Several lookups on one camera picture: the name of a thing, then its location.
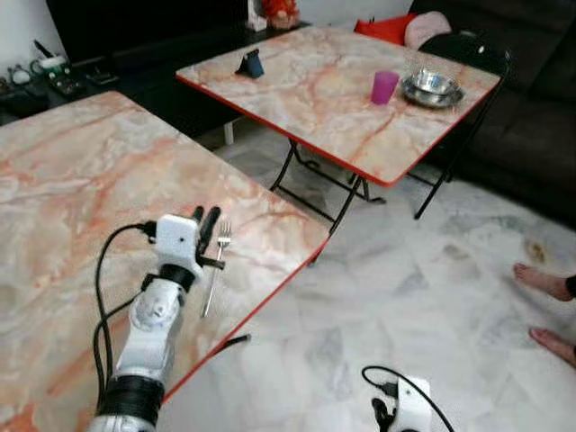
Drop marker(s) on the marble-pattern folding table with dishes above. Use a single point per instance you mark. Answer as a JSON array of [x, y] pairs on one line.
[[315, 99]]

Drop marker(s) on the red Ganesha statue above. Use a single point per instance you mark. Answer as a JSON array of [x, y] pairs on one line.
[[280, 11]]

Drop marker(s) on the bare marble-pattern folding table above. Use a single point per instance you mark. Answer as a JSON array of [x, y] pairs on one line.
[[81, 198]]

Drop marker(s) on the dark sofa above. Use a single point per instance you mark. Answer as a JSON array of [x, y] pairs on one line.
[[540, 99]]

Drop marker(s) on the purple plastic cup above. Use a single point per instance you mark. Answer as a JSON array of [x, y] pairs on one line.
[[384, 87]]

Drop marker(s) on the person's bare foot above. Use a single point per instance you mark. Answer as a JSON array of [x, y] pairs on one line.
[[543, 280], [553, 346]]

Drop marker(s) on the pink cushion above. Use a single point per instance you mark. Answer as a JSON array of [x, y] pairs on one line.
[[425, 27]]

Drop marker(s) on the silver metal fork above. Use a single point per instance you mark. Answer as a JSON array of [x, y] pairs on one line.
[[223, 236]]

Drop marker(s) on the stainless steel bowl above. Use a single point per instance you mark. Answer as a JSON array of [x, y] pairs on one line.
[[433, 88]]

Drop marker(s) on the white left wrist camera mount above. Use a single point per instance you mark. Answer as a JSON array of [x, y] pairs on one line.
[[175, 238]]

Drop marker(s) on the black folding chair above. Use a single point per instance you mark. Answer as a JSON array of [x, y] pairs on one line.
[[472, 47]]

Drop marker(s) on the black table leg brace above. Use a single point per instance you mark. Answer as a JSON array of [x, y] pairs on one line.
[[232, 343]]

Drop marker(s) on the red cushion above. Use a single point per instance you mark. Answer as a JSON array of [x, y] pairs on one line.
[[382, 29]]

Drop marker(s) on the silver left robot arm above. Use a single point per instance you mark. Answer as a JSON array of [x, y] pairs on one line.
[[151, 324]]

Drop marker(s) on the black television console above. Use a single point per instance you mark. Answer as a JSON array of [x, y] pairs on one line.
[[135, 85]]

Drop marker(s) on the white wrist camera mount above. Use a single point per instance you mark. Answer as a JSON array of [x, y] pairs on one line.
[[414, 407], [175, 238]]

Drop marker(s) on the black flat television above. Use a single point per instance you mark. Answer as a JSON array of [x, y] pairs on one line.
[[144, 27]]

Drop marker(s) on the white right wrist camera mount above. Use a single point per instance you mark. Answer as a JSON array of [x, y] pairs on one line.
[[414, 407]]

